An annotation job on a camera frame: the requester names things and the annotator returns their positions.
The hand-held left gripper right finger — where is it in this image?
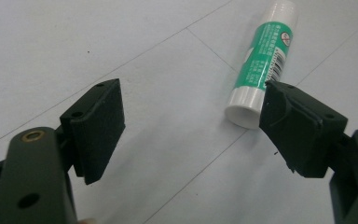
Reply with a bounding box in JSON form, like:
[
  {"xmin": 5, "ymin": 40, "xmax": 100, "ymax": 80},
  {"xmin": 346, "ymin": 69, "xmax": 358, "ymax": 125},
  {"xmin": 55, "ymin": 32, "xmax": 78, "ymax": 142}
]
[{"xmin": 258, "ymin": 79, "xmax": 349, "ymax": 179}]

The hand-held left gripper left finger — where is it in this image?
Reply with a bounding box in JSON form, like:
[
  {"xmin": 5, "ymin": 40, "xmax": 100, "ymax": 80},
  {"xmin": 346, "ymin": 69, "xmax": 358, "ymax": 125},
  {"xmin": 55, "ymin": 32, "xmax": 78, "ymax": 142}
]
[{"xmin": 55, "ymin": 77, "xmax": 127, "ymax": 186}]

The green and white glue stick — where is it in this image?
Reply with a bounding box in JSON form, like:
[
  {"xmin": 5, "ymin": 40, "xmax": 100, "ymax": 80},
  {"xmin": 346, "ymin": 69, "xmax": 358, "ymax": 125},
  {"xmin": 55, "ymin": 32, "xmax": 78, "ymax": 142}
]
[{"xmin": 224, "ymin": 0, "xmax": 300, "ymax": 131}]

